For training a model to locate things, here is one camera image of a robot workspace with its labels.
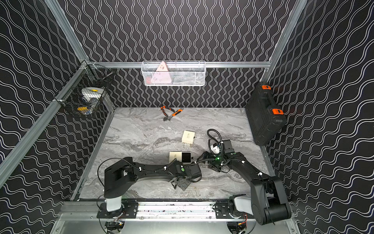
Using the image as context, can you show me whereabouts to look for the cream jewelry box sleeve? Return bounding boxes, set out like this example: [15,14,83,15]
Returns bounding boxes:
[182,130,195,144]

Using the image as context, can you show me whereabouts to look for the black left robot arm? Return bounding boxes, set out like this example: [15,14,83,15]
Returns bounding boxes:
[104,157,202,212]

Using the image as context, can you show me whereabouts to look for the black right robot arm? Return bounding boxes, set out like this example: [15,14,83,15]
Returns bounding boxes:
[198,140,292,225]

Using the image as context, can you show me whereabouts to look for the black plastic tool case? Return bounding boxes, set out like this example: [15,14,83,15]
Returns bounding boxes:
[245,82,287,146]

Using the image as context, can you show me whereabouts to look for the orange black pliers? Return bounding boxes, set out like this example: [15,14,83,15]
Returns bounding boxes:
[160,106,175,117]

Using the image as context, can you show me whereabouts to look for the pink triangular card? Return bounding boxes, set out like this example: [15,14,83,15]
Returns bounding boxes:
[151,61,172,85]

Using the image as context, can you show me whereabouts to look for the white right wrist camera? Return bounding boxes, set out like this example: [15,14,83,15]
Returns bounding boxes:
[210,143,221,155]

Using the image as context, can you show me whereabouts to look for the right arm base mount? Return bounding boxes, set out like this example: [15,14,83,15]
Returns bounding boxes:
[212,201,254,219]

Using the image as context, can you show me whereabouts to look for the orange handled adjustable wrench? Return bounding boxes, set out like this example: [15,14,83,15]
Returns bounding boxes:
[163,108,184,121]

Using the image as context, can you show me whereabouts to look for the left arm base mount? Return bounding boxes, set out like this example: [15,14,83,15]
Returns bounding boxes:
[96,201,139,219]

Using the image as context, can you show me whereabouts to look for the white wire wall basket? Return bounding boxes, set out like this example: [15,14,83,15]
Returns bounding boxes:
[141,60,206,86]

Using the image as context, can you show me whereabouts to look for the aluminium front rail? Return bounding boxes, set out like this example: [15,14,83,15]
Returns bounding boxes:
[59,201,294,221]

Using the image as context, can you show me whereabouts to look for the black wire corner basket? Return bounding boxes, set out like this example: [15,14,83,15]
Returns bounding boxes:
[55,64,115,119]

